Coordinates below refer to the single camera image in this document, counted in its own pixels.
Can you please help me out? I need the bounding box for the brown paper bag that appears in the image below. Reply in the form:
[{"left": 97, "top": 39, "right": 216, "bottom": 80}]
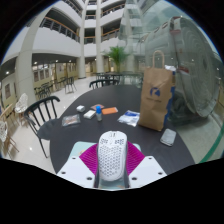
[{"left": 137, "top": 49, "right": 175, "bottom": 132}]

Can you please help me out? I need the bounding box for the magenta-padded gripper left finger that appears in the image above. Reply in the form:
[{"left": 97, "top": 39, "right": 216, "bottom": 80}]
[{"left": 56, "top": 142, "right": 100, "bottom": 190}]

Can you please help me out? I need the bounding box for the small blue-capped bottle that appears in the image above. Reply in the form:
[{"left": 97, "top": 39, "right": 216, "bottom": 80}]
[{"left": 95, "top": 105, "right": 104, "bottom": 123}]

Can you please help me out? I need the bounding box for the clear plastic packet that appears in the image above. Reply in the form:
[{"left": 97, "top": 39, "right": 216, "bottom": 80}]
[{"left": 61, "top": 113, "right": 82, "bottom": 128}]

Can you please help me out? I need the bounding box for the green potted palm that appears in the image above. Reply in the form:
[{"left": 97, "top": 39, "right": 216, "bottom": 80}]
[{"left": 103, "top": 45, "right": 131, "bottom": 74}]

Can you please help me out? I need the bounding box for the orange card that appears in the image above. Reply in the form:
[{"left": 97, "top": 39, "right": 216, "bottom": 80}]
[{"left": 101, "top": 106, "right": 120, "bottom": 116}]

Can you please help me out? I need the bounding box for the group of dark chairs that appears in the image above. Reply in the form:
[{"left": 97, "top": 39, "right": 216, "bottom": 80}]
[{"left": 33, "top": 76, "right": 78, "bottom": 101}]

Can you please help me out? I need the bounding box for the black wooden chair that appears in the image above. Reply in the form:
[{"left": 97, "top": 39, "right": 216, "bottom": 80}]
[
  {"left": 23, "top": 95, "right": 62, "bottom": 159},
  {"left": 88, "top": 78, "right": 120, "bottom": 91}
]

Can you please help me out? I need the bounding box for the brown flat card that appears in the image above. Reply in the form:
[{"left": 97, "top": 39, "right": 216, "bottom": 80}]
[{"left": 90, "top": 103, "right": 105, "bottom": 112}]

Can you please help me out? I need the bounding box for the light teal cartoon mouse pad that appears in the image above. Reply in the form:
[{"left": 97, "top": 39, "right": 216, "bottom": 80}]
[{"left": 71, "top": 141, "right": 143, "bottom": 192}]

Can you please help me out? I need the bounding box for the white and blue plastic packet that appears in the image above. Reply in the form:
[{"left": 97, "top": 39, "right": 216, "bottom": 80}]
[{"left": 117, "top": 109, "right": 141, "bottom": 128}]

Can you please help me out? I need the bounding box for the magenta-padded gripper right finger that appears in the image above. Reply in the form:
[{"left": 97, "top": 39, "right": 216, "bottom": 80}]
[{"left": 126, "top": 141, "right": 168, "bottom": 190}]

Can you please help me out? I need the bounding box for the white perforated chair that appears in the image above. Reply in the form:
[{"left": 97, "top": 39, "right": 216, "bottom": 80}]
[
  {"left": 0, "top": 119, "right": 20, "bottom": 155},
  {"left": 13, "top": 92, "right": 30, "bottom": 118}
]

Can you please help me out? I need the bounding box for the large round metal fan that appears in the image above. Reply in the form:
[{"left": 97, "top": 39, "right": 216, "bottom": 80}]
[{"left": 143, "top": 14, "right": 222, "bottom": 127}]

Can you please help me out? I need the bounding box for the white rectangular box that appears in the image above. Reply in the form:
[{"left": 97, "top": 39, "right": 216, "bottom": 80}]
[{"left": 82, "top": 109, "right": 97, "bottom": 120}]

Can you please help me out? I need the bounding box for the grey smartphone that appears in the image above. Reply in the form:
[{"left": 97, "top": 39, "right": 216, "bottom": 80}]
[{"left": 159, "top": 128, "right": 177, "bottom": 148}]

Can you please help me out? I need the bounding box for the white honeycomb computer mouse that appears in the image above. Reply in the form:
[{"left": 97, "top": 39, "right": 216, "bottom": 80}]
[{"left": 96, "top": 130, "right": 129, "bottom": 183}]

